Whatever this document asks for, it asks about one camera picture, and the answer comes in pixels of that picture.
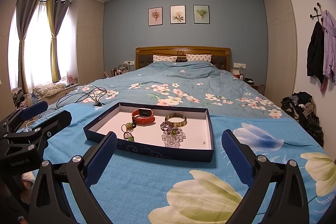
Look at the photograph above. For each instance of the dotted white pillow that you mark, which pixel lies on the dotted white pillow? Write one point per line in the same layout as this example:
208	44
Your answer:
165	58
199	57

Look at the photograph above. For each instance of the group of cosmetic bottles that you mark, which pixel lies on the group of cosmetic bottles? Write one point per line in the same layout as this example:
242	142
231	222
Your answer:
116	71

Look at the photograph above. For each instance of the black wall coat rack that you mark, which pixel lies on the black wall coat rack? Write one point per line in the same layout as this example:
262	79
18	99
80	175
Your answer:
317	10

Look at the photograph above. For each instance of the cream framed flower picture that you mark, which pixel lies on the cream framed flower picture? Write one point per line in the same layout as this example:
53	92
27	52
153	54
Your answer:
177	14

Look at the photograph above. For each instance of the wooden headboard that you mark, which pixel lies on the wooden headboard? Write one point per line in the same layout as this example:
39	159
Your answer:
181	50

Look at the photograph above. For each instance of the pile of dark clothes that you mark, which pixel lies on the pile of dark clothes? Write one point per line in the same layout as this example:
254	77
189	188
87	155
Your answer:
304	116

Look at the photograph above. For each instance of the green framed plant picture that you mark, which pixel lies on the green framed plant picture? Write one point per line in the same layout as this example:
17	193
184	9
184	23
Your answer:
201	14

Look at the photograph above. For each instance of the white wall socket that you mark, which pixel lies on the white wall socket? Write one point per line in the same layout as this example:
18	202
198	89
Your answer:
239	65
129	63

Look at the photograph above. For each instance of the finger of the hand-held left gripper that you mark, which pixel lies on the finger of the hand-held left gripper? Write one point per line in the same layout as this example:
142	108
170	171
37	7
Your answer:
59	120
34	109

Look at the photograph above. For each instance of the wooden nightstand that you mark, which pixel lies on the wooden nightstand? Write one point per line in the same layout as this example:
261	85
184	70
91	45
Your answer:
258	88

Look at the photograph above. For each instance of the pink framed flower picture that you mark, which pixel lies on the pink framed flower picture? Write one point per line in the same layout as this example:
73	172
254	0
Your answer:
155	16

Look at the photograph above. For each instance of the white sheer curtain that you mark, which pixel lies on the white sheer curtain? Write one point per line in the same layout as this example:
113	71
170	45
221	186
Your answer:
36	56

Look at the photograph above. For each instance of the pile of mixed clothes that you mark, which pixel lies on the pile of mixed clothes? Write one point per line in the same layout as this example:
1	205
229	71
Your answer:
22	98

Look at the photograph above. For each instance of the red box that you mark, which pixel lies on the red box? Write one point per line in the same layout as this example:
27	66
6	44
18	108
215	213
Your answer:
236	75

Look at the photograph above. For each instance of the person's left hand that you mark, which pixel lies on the person's left hand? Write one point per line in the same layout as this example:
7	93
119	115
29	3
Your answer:
27	182

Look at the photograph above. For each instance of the beige built-in wardrobe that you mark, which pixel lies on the beige built-in wardrobe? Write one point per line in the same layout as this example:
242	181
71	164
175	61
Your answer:
281	43
86	40

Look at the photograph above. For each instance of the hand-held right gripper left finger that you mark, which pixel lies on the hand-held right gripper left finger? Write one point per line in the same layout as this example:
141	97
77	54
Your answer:
102	158

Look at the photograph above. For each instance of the small pink fan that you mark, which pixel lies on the small pink fan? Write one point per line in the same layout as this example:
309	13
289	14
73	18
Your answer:
71	80

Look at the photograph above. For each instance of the orange smart band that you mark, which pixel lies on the orange smart band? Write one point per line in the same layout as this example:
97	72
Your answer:
144	121

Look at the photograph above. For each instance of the dark blue patterned box tray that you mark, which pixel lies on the dark blue patterned box tray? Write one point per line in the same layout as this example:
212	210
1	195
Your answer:
149	137

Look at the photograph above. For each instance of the amber bangle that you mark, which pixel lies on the amber bangle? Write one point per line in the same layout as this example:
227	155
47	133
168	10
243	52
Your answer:
181	123

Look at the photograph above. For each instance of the black jacket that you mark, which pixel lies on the black jacket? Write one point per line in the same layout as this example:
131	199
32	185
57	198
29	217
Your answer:
315	53

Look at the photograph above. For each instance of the maroon scarf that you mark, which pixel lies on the maroon scarf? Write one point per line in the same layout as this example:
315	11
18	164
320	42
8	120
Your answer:
324	85

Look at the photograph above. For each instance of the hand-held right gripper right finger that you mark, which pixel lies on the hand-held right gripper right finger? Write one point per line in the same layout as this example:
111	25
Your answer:
236	155

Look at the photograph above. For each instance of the blue tulip blanket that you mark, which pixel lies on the blue tulip blanket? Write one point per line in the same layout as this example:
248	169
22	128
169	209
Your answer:
147	182

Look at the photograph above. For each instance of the crumpled beige bedding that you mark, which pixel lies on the crumpled beige bedding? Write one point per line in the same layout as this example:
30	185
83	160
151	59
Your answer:
50	88

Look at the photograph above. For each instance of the yellow and grey curtain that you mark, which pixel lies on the yellow and grey curtain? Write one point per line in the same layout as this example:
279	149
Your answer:
55	29

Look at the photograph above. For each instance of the blue floral duvet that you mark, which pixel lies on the blue floral duvet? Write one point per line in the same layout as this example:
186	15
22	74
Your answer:
191	79

